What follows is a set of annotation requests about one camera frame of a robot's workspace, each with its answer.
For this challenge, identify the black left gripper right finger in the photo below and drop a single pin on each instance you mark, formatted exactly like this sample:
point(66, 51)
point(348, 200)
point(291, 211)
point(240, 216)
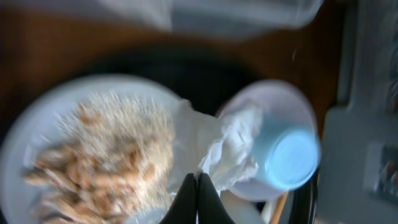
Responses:
point(209, 204)

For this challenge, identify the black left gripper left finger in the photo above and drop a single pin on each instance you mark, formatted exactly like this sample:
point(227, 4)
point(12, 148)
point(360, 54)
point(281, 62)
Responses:
point(184, 207)

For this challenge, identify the white napkin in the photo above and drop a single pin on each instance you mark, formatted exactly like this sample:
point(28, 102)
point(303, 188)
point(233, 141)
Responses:
point(219, 147)

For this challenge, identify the light blue cup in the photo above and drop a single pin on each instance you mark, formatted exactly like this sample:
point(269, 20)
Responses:
point(287, 153)

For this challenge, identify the white speckled plate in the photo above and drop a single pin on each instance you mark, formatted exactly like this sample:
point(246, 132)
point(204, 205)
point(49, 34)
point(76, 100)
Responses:
point(37, 127)

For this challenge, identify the grey dishwasher rack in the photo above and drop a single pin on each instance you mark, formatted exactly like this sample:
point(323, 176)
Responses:
point(358, 171)

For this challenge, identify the wooden chopstick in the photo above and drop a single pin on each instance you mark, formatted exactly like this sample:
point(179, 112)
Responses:
point(279, 206)

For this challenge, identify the peanut shells food scraps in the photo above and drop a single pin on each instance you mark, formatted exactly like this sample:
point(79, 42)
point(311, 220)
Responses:
point(114, 164)

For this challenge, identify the black round tray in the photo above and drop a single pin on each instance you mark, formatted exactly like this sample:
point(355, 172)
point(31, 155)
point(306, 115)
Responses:
point(204, 77)

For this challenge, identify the clear plastic bin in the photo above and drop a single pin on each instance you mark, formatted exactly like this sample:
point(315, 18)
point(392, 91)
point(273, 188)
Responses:
point(220, 19)

